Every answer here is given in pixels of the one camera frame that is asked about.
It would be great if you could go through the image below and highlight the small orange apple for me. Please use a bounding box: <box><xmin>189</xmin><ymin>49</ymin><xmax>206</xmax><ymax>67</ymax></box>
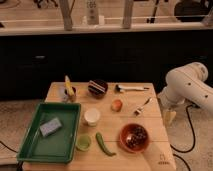
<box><xmin>111</xmin><ymin>99</ymin><xmax>123</xmax><ymax>112</ymax></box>

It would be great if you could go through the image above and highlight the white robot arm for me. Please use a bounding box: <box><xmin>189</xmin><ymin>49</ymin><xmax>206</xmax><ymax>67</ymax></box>
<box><xmin>157</xmin><ymin>62</ymin><xmax>213</xmax><ymax>126</ymax></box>

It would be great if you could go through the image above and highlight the white paper cup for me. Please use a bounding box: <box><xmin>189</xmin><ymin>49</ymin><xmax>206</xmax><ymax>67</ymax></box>
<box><xmin>84</xmin><ymin>108</ymin><xmax>101</xmax><ymax>126</ymax></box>

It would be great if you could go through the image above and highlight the small green cup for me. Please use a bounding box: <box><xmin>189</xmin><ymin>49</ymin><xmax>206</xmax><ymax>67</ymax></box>
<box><xmin>76</xmin><ymin>134</ymin><xmax>91</xmax><ymax>151</ymax></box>

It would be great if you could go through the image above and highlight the orange bowl with dark contents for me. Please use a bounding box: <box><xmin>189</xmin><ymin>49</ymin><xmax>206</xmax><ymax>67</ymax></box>
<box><xmin>118</xmin><ymin>123</ymin><xmax>150</xmax><ymax>153</ymax></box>

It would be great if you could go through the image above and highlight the green chili pepper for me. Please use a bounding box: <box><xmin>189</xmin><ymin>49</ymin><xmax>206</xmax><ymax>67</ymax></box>
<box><xmin>95</xmin><ymin>132</ymin><xmax>116</xmax><ymax>156</ymax></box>

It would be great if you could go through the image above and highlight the dark striped bowl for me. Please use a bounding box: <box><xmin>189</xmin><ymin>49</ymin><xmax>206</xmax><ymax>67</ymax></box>
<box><xmin>88</xmin><ymin>79</ymin><xmax>108</xmax><ymax>99</ymax></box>

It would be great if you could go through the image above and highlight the yellow banana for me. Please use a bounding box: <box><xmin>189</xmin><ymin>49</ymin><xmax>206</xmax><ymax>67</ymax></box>
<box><xmin>65</xmin><ymin>75</ymin><xmax>73</xmax><ymax>94</ymax></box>

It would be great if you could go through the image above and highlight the blue sponge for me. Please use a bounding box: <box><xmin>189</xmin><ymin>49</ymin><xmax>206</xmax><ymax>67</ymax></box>
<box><xmin>40</xmin><ymin>118</ymin><xmax>62</xmax><ymax>137</ymax></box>

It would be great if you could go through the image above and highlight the green plastic tray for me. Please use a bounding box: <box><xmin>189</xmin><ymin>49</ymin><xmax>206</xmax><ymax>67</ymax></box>
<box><xmin>17</xmin><ymin>102</ymin><xmax>81</xmax><ymax>163</ymax></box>

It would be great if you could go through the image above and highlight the white remote control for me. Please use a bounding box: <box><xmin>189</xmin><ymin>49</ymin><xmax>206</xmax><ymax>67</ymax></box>
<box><xmin>86</xmin><ymin>0</ymin><xmax>99</xmax><ymax>25</ymax></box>

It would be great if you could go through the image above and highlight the black floor cable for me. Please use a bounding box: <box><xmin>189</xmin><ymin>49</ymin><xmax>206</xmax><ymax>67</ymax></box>
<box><xmin>169</xmin><ymin>104</ymin><xmax>197</xmax><ymax>154</ymax></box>

